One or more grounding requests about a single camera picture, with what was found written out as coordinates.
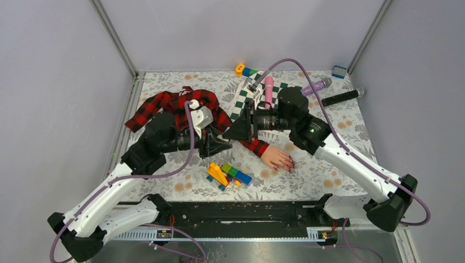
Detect orange blue green block stack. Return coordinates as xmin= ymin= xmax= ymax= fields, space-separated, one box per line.
xmin=235 ymin=64 xmax=258 ymax=77

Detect green blue toy bricks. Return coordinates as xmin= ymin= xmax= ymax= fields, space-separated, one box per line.
xmin=221 ymin=163 xmax=252 ymax=186

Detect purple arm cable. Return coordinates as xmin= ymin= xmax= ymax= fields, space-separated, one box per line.
xmin=252 ymin=58 xmax=432 ymax=226
xmin=49 ymin=101 xmax=196 ymax=263

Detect mannequin hand with red nails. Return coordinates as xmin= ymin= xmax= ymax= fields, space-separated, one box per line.
xmin=260 ymin=145 xmax=295 ymax=171

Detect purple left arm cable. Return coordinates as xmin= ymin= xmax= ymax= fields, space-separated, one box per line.
xmin=49 ymin=101 xmax=196 ymax=263

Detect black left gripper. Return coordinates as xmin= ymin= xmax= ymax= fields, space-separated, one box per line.
xmin=164 ymin=125 xmax=235 ymax=160

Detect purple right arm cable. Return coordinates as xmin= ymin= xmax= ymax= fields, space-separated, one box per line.
xmin=252 ymin=58 xmax=432 ymax=226

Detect grey slotted cable duct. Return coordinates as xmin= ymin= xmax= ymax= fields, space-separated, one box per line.
xmin=110 ymin=227 xmax=338 ymax=243

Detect blue toy brick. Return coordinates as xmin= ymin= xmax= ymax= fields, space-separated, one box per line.
xmin=331 ymin=65 xmax=348 ymax=79

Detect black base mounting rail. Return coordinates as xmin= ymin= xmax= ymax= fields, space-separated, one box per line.
xmin=136 ymin=193 xmax=364 ymax=239

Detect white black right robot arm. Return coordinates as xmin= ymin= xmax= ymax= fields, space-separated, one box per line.
xmin=223 ymin=87 xmax=418 ymax=232

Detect red black plaid shirt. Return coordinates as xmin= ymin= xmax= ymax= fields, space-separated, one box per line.
xmin=124 ymin=85 xmax=270 ymax=158

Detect yellow toy block ramp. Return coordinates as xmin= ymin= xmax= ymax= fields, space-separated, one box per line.
xmin=206 ymin=162 xmax=231 ymax=191

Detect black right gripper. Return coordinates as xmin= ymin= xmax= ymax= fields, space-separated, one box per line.
xmin=222 ymin=100 xmax=294 ymax=142

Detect green white checkered board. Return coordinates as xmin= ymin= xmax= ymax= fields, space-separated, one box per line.
xmin=228 ymin=71 xmax=302 ymax=121

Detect purple glitter toy microphone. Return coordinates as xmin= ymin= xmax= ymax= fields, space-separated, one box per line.
xmin=301 ymin=78 xmax=332 ymax=96

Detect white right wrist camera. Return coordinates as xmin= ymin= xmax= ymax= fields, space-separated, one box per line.
xmin=242 ymin=78 xmax=263 ymax=106

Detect black toy microphone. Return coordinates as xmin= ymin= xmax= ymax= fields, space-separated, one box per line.
xmin=321 ymin=88 xmax=365 ymax=107

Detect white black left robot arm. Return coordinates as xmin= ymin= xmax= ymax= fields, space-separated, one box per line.
xmin=48 ymin=107 xmax=231 ymax=262

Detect pink toy microphone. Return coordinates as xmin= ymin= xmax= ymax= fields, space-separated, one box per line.
xmin=264 ymin=76 xmax=274 ymax=110

